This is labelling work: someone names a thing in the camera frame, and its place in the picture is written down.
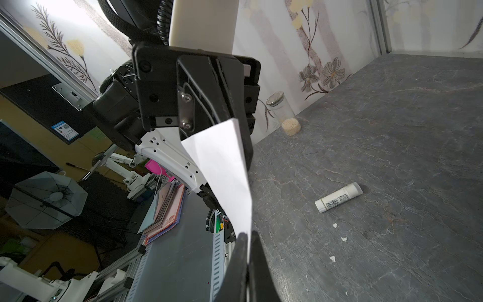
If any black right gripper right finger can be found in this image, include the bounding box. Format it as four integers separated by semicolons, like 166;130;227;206
248;231;281;302

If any white glue stick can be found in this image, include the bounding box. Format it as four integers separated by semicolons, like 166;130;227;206
314;182;363;213

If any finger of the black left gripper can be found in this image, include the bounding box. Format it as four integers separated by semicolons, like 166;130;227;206
176;55;254;169

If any white letter paper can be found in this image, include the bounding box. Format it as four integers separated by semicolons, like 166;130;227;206
181;118;253;239

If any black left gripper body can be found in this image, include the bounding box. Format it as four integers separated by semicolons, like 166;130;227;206
84;42;261;151

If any grey studio umbrella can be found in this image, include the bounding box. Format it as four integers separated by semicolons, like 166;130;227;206
6;172;88;230

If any stack of coloured folders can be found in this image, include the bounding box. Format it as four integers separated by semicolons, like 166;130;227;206
138;181;186;246

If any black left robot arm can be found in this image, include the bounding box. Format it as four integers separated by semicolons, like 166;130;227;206
85;1;261;166

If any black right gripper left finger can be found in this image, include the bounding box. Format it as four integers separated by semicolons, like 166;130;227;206
215;233;249;302

